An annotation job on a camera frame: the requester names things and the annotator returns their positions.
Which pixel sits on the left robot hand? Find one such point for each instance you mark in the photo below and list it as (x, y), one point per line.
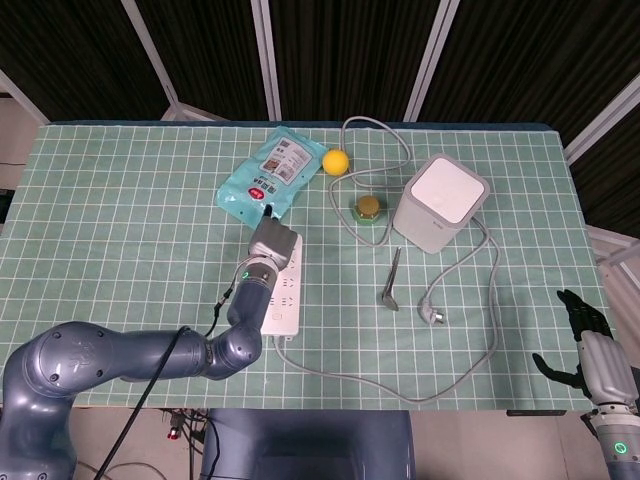
(275, 242)

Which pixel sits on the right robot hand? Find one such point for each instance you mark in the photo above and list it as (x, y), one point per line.
(605, 365)

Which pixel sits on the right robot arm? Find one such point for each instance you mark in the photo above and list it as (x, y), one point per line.
(620, 450)

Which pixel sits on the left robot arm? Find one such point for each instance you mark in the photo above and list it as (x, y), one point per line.
(125, 350)

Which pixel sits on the white power strip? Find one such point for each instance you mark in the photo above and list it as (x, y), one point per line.
(287, 310)

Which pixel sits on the teal snack bag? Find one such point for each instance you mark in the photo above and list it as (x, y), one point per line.
(270, 170)

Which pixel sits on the green jar with gold lid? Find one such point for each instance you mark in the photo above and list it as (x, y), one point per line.
(367, 210)

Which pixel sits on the yellow ball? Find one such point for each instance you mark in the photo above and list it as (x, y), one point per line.
(336, 162)

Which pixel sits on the grey metal angled tool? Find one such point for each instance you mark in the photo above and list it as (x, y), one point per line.
(391, 280)

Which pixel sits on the green checked tablecloth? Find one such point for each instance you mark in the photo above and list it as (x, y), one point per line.
(125, 225)

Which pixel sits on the white square appliance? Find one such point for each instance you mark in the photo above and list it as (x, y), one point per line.
(445, 190)

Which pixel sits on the black ribbed partition panel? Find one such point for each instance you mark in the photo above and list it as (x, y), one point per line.
(620, 175)
(210, 50)
(65, 50)
(525, 50)
(350, 50)

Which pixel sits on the white partition base frame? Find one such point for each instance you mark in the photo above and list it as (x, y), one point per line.
(617, 252)

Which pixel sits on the white partition frame post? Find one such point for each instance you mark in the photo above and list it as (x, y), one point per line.
(265, 50)
(150, 50)
(434, 50)
(25, 99)
(600, 117)

